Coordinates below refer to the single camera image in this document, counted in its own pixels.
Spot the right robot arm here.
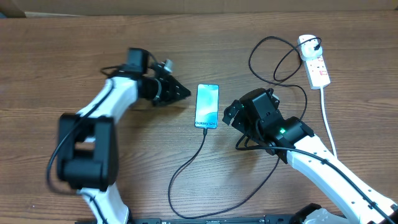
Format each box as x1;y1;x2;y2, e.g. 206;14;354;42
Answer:
223;88;397;223

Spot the white power strip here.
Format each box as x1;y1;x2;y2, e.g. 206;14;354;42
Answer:
297;34;331;91

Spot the Samsung Galaxy smartphone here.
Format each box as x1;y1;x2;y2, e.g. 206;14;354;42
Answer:
195;84;220;129

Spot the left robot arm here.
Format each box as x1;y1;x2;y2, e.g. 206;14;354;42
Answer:
46;48;191;223

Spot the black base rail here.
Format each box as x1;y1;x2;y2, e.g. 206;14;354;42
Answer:
128;214;294;224

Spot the white USB charger plug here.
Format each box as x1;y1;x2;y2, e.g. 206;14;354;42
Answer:
297;34;323;61

